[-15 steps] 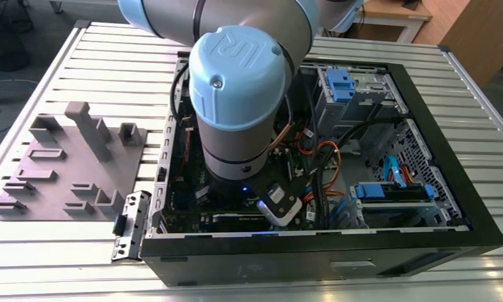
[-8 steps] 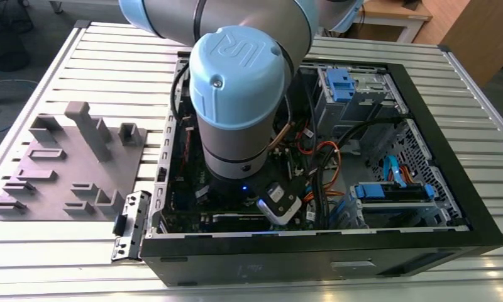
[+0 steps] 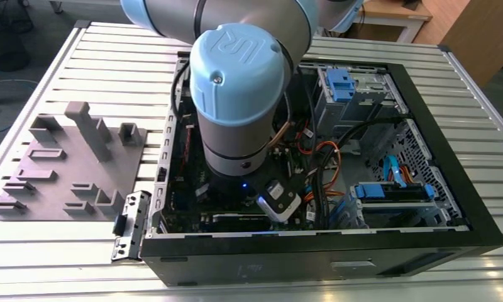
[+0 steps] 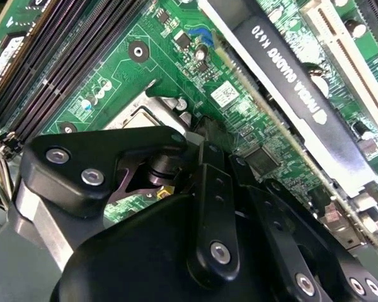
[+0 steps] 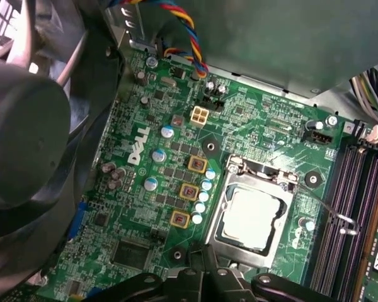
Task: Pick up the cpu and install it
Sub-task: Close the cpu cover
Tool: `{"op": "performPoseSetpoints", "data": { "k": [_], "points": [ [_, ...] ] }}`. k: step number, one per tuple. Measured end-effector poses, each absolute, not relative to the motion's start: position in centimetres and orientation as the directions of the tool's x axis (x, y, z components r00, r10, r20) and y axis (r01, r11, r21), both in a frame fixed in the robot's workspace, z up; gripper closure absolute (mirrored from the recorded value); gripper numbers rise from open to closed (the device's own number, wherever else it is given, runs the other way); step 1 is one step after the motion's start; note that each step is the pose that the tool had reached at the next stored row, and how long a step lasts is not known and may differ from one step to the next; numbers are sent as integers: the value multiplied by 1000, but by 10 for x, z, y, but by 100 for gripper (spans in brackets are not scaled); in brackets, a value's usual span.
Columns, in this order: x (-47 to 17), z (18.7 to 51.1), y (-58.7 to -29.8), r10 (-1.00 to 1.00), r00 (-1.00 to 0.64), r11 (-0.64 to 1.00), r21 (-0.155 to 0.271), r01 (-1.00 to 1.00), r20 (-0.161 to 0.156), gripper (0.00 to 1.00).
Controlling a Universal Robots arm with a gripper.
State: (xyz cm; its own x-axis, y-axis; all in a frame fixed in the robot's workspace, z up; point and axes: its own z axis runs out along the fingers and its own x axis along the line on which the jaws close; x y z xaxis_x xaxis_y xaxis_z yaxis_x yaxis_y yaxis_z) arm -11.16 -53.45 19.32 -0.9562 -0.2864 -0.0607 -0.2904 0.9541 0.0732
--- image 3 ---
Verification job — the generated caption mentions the black graphics card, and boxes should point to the black graphics card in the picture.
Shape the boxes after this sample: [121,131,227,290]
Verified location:
[201,213,273,233]

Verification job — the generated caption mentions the green motherboard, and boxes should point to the green motherboard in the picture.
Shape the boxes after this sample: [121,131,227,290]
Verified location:
[167,150,316,233]

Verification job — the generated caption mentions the black RAM slot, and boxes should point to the black RAM slot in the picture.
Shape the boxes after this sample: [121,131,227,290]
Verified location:
[283,150,297,182]
[272,150,285,177]

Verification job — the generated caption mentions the black PC case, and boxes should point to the black PC case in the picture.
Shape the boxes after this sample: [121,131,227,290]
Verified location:
[139,51,503,288]

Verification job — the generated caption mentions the hard disk in blue carrier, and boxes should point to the hard disk in blue carrier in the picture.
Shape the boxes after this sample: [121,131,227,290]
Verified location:
[352,182,437,203]

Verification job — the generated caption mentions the grey parts rack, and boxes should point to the grey parts rack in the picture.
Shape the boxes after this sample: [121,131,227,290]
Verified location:
[0,101,149,221]

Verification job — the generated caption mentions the grey metal drive cage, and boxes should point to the grey metal drive cage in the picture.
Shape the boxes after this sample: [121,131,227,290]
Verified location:
[309,67,408,152]

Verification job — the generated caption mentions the grey metal disk bay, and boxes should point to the grey metal disk bay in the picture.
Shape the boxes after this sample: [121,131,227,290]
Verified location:
[348,182,454,230]

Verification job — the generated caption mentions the blue drive carrier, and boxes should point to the blue drive carrier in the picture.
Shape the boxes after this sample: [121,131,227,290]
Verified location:
[325,68,357,102]

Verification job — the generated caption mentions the black waste bin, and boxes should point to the black waste bin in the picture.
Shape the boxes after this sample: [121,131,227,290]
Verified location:
[0,34,31,72]

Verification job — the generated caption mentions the white framed table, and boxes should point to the white framed table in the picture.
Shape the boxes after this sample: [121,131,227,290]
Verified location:
[49,0,125,14]

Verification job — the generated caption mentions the brown wooden cabinet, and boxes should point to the brown wooden cabinet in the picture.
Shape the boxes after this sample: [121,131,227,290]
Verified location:
[414,0,503,87]

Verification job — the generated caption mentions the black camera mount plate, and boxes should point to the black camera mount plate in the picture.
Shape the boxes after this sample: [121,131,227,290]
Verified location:
[245,171,302,202]

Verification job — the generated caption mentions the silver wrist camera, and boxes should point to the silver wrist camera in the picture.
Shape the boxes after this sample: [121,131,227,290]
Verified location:
[256,181,302,225]

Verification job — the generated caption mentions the thick black cable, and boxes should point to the thick black cable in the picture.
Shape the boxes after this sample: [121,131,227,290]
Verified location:
[312,116,408,230]

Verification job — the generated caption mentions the grey metal latch bracket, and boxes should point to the grey metal latch bracket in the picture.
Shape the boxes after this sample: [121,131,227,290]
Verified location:
[111,189,153,263]

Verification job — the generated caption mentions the blue flat data cable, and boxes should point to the blue flat data cable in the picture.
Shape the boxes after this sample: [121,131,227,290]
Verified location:
[332,201,348,223]
[382,154,408,189]

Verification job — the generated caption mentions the orange wires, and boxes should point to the orange wires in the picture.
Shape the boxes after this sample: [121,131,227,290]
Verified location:
[301,140,346,204]

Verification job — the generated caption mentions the black camera cable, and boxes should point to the black camera cable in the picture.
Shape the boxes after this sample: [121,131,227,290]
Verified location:
[169,62,193,118]

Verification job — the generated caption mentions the blue floor cable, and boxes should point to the blue floor cable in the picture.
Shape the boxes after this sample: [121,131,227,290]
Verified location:
[0,79,41,137]

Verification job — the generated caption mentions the wooden desk white frame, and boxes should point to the wooden desk white frame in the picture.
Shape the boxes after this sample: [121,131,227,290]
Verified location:
[348,0,434,44]

